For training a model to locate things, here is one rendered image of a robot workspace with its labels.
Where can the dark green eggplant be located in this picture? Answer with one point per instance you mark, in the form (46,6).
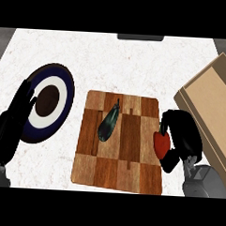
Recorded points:
(108,124)

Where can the blue white brown plate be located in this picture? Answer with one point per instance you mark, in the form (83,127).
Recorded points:
(49,103)

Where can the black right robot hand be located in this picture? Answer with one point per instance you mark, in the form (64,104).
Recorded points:
(182,134)

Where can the red bell pepper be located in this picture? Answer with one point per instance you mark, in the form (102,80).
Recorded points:
(161,145)

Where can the checkered wooden cutting board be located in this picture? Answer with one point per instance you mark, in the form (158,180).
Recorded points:
(119,143)

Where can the cardboard box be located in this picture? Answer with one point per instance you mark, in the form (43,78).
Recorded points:
(212,113)

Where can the dark grey appliance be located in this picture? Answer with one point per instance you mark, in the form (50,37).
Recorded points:
(140,37)

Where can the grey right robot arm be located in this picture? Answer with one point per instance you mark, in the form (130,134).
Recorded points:
(202,180)

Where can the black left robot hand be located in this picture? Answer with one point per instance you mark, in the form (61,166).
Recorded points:
(9,125)

